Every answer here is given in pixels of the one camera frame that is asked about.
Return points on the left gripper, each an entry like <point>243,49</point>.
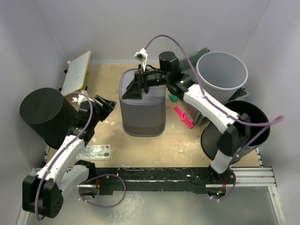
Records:
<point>106,111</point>

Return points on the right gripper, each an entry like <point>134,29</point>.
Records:
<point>133,90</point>

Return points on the grey mesh bin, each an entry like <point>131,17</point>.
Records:
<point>145,117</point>

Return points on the black ribbed bin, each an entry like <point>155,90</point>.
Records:
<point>49,114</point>

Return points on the light grey round bin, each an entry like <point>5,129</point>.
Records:
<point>221,74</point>

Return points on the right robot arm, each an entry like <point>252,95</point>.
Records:
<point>231,125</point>

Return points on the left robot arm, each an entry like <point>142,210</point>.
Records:
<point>43,194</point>

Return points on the green small box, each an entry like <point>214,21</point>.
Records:
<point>173,98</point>

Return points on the yellow edged whiteboard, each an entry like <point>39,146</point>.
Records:
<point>76,74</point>

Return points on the white printed card package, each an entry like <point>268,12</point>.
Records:
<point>95,153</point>

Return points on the pink plastic clip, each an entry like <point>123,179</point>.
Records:
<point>183,117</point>

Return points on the grey plastic tray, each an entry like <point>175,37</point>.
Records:
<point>240,94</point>

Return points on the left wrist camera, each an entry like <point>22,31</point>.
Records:
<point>80,97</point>

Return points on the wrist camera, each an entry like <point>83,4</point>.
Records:
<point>80,97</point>
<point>142,56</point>

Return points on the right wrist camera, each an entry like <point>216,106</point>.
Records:
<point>142,56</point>

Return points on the black base frame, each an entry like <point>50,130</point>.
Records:
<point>159,179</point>

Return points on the aluminium rail frame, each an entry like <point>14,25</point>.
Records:
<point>251,200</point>

